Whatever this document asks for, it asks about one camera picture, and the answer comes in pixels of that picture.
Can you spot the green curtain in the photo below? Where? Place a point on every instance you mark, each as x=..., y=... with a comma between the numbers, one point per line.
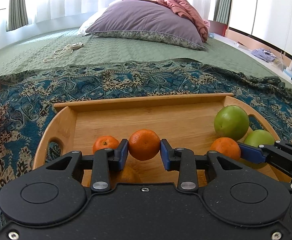
x=18, y=5
x=223, y=2

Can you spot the green quilted bedspread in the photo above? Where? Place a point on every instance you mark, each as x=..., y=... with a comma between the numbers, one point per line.
x=123, y=50

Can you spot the wooden tray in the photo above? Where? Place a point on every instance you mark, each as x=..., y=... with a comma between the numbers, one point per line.
x=148, y=117

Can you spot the purple pillow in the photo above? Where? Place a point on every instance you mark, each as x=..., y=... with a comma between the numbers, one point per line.
x=146, y=20

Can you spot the white pillow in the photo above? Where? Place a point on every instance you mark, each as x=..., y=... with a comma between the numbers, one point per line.
x=89, y=25

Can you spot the white wardrobe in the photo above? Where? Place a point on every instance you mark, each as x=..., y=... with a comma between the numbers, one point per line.
x=268, y=10

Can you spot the large orange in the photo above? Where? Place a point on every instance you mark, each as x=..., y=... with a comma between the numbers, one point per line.
x=128, y=176

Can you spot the purple cloth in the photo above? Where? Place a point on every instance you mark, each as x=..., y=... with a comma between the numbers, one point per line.
x=263, y=54

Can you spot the green apple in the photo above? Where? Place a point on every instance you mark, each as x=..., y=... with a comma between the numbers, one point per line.
x=258, y=137
x=231, y=122

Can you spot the blue paisley blanket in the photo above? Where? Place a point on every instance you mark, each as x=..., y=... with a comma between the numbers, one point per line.
x=85, y=82

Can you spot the pink blanket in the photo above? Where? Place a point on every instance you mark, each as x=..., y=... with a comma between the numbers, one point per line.
x=183, y=2

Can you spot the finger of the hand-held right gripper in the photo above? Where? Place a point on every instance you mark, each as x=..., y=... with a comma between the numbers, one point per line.
x=252, y=153

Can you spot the mandarin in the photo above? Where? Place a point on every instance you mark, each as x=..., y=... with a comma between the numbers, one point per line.
x=105, y=143
x=144, y=145
x=224, y=148

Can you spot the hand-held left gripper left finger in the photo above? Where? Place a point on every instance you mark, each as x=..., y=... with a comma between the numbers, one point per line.
x=123, y=155

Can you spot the wooden headboard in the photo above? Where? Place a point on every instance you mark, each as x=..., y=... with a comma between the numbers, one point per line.
x=218, y=27

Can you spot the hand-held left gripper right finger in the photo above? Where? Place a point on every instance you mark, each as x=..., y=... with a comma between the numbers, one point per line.
x=165, y=155

